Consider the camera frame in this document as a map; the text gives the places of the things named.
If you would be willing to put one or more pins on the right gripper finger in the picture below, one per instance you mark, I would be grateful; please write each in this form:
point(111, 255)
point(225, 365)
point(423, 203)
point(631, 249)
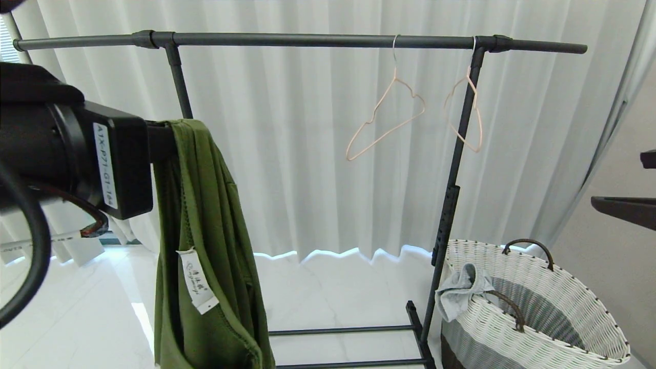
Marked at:
point(635, 211)
point(649, 159)

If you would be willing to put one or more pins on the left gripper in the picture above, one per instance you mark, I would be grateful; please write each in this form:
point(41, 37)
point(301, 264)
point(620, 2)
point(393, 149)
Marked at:
point(128, 169)

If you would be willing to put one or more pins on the green shirt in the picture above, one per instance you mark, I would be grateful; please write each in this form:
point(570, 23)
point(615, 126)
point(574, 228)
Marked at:
point(205, 205)

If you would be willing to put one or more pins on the pink clothes hanger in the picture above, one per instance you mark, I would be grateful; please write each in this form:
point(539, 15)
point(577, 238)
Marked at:
point(394, 66)
point(468, 77)

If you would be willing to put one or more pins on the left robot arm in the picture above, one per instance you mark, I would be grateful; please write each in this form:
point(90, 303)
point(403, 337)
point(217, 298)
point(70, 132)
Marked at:
point(95, 228)

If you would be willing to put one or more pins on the white laundry basket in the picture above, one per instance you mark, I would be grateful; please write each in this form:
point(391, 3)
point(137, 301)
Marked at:
point(487, 333)

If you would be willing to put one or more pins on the black clothes rack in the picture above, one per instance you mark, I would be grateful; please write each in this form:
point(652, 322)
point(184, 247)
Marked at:
point(307, 40)

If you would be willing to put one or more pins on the white curtain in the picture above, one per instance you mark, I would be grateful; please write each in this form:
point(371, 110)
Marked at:
point(333, 154)
point(87, 249)

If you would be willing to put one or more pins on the pale grey garment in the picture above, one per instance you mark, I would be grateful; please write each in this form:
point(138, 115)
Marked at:
point(458, 297)

